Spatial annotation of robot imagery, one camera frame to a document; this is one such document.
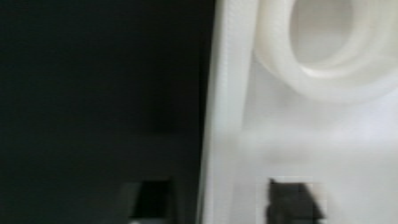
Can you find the white square tabletop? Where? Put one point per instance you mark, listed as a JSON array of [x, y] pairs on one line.
[[303, 110]]

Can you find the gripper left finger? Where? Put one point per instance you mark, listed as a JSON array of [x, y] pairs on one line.
[[150, 202]]

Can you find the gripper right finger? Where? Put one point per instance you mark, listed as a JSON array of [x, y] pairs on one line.
[[292, 207]]

